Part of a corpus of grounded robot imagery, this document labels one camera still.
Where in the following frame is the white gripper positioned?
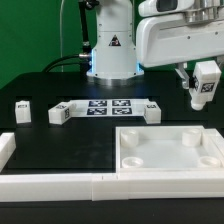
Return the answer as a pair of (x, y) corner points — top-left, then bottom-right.
(136, 0), (224, 90)

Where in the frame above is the white square tabletop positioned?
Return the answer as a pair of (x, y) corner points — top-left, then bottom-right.
(115, 126), (224, 172)

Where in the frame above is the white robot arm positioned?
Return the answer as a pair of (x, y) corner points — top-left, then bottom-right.
(78, 0), (224, 89)

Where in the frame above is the white base tag plate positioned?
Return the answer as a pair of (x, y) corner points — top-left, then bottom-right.
(72, 99), (149, 117)

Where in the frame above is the white right fence wall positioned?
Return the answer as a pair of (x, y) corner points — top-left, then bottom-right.
(204, 129), (224, 156)

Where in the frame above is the white fence wall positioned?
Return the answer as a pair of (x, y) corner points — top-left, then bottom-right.
(204, 129), (224, 156)
(0, 171), (224, 202)
(0, 132), (16, 172)

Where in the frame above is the black cable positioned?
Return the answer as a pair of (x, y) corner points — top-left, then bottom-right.
(42, 54), (92, 73)

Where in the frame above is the grey thin cable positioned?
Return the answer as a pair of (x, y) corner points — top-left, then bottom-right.
(59, 0), (66, 73)

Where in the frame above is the white front fence wall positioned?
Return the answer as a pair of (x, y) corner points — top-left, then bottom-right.
(0, 171), (224, 202)

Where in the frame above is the white left fence wall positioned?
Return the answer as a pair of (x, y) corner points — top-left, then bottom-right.
(0, 132), (16, 172)

